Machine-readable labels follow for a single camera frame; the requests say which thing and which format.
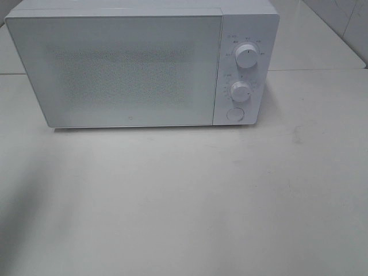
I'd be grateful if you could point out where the round white door button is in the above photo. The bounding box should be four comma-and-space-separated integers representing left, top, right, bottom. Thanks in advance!
227, 108, 245, 122

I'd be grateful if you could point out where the white timer knob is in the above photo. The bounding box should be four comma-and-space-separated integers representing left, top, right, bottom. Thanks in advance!
230, 81, 252, 102

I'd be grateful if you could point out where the white microwave door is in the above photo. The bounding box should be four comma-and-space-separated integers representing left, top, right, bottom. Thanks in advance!
7, 16, 221, 128

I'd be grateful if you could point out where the upper white power knob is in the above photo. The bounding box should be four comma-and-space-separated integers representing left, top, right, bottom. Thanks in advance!
234, 41, 259, 69

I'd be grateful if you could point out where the white microwave oven body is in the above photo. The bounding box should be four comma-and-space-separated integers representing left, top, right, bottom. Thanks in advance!
5, 1, 280, 128

